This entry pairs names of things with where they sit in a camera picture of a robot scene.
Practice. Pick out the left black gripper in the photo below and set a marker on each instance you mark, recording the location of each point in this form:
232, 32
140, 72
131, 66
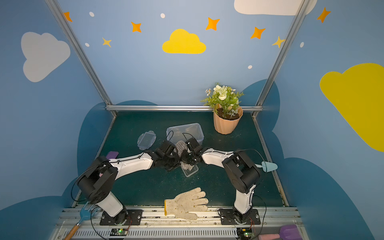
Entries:
171, 150

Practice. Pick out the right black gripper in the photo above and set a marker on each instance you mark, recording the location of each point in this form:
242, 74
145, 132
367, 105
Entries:
190, 149

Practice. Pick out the small clear lunch box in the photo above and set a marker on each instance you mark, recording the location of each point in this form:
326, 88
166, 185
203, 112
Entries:
189, 170

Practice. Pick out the large clear lunch box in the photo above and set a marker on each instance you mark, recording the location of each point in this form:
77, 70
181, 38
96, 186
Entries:
185, 132

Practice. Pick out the small lunch box lid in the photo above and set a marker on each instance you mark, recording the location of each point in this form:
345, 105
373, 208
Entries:
146, 140

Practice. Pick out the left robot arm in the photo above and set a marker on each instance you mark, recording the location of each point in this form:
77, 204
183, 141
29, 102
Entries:
97, 181

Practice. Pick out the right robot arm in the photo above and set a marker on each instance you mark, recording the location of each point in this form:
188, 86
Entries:
241, 170

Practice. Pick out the white knit work glove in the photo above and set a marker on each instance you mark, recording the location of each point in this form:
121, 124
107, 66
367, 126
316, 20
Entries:
184, 205

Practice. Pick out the purple silicone spatula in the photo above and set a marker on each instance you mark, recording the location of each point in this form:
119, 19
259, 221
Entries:
112, 155

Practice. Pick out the potted artificial flower plant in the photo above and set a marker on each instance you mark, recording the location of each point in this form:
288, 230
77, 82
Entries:
225, 102

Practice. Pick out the teal silicone spatula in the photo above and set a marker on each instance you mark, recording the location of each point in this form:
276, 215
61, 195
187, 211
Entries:
267, 166

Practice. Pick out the left circuit board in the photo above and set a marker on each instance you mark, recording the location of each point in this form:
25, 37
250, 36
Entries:
118, 232

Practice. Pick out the circuit board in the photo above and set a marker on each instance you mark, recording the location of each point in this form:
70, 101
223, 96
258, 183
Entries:
118, 232
245, 234

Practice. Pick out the right circuit board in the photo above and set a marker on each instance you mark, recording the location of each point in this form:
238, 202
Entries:
245, 234

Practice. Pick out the purple pink toy shovel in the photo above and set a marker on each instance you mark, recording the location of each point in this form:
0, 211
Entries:
288, 232

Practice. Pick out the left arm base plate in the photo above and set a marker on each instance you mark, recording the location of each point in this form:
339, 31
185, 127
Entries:
133, 216

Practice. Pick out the aluminium front rail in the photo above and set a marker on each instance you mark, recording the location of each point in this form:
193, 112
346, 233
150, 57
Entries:
155, 225

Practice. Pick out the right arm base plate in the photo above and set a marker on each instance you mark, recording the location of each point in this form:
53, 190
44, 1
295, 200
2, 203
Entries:
229, 216

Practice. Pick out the aluminium frame rear bar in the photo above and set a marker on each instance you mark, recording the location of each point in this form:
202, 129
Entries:
156, 108

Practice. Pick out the blue rake wooden handle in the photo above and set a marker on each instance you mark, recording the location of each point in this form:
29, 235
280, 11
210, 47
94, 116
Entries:
86, 213

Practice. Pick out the aluminium frame left post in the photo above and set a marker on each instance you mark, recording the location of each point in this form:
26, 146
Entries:
58, 13

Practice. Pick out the aluminium frame post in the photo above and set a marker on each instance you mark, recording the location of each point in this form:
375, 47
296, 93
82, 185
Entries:
58, 13
292, 32

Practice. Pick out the aluminium frame right post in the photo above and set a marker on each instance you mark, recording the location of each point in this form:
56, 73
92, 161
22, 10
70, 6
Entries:
292, 32

